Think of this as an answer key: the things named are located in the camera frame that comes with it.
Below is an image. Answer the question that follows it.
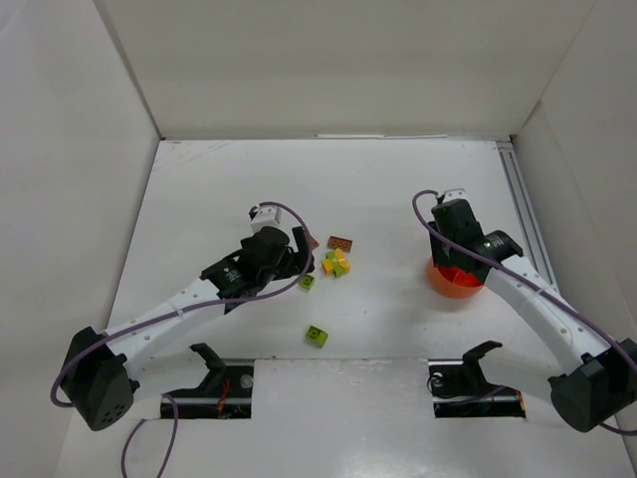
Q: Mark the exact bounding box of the yellow curved lego piece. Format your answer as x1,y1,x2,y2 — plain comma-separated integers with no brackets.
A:
331,249,350,275

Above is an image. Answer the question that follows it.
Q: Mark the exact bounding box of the brown upside-down lego plate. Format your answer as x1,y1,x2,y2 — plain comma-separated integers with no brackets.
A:
327,236,353,253

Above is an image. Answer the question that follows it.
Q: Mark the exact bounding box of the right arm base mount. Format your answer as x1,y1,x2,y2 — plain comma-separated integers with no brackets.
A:
426,341,527,419

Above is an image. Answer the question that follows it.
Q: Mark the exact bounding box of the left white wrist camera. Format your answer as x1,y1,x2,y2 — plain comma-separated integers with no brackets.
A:
249,205,282,233

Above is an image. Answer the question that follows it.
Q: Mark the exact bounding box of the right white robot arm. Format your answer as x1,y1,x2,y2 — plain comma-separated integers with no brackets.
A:
427,195,636,432

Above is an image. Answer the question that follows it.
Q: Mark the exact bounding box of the aluminium rail on right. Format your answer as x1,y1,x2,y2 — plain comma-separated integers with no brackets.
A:
496,140,559,292

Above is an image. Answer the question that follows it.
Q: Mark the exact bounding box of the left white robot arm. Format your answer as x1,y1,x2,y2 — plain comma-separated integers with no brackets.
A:
60,226,314,431

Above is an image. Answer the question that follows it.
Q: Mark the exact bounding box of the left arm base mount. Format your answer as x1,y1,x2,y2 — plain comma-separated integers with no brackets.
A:
168,343,255,420

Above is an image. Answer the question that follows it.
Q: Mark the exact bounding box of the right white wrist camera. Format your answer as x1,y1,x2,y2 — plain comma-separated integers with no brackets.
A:
437,188,468,204

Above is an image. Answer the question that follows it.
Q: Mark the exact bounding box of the lime green long lego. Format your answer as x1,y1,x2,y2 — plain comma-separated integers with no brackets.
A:
322,249,350,278

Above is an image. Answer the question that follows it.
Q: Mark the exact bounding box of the lime green lego near front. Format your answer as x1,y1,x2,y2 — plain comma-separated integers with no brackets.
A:
305,326,328,348

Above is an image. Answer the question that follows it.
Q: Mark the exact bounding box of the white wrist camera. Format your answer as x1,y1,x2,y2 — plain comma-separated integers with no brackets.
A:
437,188,468,204
249,205,282,233

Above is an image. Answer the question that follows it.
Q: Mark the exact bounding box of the lime green square lego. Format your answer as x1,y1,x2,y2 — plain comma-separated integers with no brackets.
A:
299,274,316,291

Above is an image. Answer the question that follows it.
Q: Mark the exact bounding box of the orange round divided container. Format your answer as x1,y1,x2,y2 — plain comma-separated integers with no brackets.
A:
426,258,484,300

